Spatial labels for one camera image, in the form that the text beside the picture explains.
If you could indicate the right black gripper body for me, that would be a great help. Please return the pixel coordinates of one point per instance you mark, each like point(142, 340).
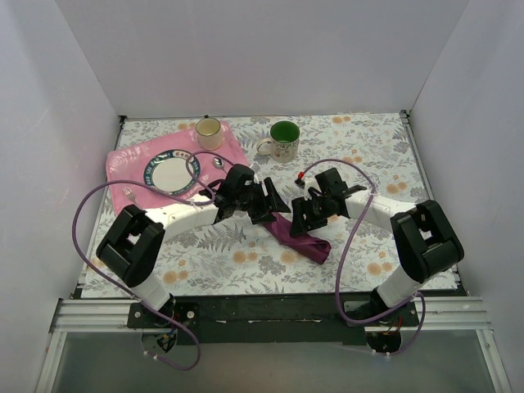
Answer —
point(308, 214)

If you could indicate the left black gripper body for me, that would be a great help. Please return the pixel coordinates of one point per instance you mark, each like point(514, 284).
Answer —
point(260, 201)

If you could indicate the purple satin napkin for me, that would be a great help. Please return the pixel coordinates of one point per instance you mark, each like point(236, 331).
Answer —
point(313, 248)

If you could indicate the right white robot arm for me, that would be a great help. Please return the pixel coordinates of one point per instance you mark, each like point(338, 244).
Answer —
point(425, 241)

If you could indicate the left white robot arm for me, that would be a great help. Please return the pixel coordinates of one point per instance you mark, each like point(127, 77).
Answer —
point(131, 246)

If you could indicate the silver spoon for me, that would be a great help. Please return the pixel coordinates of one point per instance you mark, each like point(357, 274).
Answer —
point(218, 164)

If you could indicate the floral tablecloth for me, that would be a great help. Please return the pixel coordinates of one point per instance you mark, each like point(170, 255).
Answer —
point(236, 257)

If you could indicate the cream ceramic cup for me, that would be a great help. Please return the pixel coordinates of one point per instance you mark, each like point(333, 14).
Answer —
point(209, 133)

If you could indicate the green floral mug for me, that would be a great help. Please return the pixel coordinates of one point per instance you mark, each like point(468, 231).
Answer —
point(282, 143)

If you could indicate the white plate blue rim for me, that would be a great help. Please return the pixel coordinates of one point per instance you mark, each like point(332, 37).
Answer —
point(168, 172)

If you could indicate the small silver fork on placemat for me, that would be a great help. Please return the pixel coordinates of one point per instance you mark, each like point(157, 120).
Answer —
point(129, 194)

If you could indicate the pink cloth placemat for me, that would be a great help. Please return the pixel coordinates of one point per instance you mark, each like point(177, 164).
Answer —
point(128, 163)

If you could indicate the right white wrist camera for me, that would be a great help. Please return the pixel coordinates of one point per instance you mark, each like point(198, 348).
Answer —
point(308, 185)

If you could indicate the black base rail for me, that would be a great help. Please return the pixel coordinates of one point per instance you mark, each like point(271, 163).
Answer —
point(265, 319)

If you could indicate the aluminium frame rail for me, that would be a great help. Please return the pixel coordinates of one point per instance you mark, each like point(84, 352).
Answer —
point(454, 352)

